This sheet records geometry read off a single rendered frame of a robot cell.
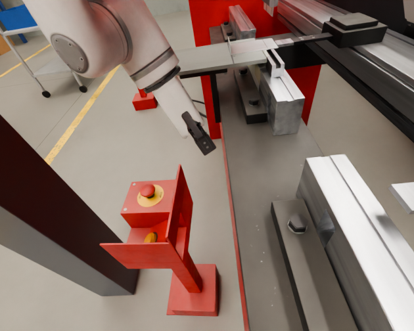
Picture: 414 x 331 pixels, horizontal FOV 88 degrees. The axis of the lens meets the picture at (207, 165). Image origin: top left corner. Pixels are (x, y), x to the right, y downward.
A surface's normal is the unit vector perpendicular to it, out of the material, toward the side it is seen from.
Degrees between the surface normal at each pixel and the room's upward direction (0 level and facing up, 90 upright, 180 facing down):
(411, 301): 0
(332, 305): 0
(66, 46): 91
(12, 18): 90
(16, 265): 0
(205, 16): 90
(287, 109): 90
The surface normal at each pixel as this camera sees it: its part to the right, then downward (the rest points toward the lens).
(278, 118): 0.03, 0.72
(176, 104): 0.29, 0.37
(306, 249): -0.14, -0.69
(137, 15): 0.73, 0.02
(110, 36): 0.91, 0.08
